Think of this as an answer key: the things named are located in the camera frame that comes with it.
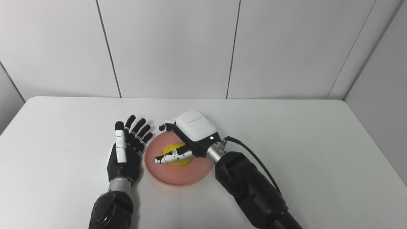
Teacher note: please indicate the yellow lemon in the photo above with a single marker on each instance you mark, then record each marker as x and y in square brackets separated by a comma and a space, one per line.
[173, 147]

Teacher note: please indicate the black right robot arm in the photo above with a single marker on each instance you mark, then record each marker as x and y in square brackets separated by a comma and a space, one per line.
[251, 190]

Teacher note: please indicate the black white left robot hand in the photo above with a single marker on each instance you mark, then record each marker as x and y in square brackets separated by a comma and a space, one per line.
[125, 167]

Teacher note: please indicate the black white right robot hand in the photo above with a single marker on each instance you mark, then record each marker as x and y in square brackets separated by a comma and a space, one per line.
[195, 127]

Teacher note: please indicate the pink round plate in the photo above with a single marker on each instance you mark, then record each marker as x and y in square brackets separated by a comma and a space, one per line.
[178, 176]

